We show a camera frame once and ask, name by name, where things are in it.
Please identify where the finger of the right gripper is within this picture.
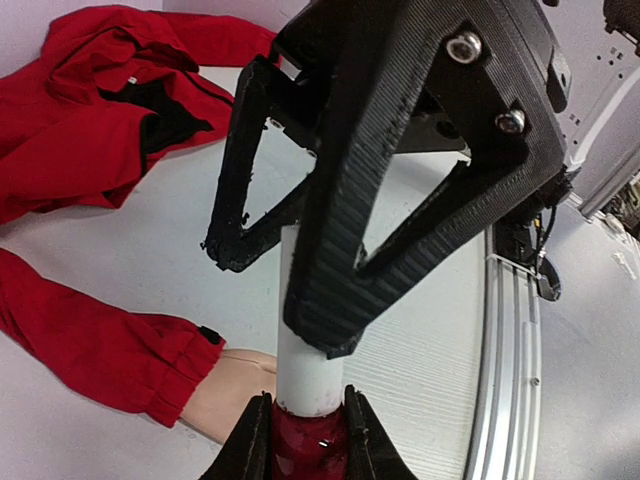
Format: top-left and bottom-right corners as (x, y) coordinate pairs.
(199, 53), (326, 274)
(296, 1), (565, 359)

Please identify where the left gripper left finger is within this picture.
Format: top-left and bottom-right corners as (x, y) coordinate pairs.
(200, 393), (273, 480)

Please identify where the red nail polish bottle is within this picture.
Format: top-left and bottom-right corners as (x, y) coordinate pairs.
(271, 404), (349, 480)

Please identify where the mannequin hand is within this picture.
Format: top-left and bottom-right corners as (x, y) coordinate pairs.
(180, 349), (277, 444)

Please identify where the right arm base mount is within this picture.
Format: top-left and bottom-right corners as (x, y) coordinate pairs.
(494, 166), (578, 302)

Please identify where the red jacket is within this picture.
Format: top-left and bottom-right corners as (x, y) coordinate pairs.
(1, 5), (275, 427)

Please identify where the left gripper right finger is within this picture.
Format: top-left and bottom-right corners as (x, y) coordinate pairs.
(344, 385), (415, 480)

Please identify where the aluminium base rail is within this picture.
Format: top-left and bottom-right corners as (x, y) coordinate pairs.
(462, 169), (640, 480)

